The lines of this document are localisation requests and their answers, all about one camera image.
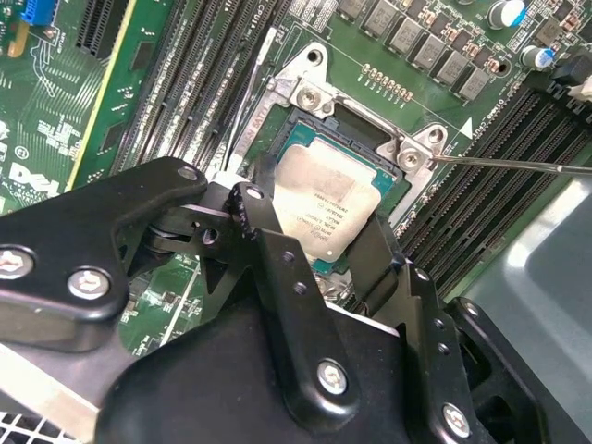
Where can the silver topped CPU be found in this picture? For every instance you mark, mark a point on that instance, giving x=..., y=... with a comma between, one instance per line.
x=324, y=199

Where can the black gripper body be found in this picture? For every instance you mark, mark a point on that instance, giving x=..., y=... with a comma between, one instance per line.
x=208, y=393

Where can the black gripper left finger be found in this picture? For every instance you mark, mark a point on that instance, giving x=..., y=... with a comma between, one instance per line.
x=69, y=231

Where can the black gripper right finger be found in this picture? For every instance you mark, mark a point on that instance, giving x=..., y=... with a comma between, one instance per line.
x=384, y=273

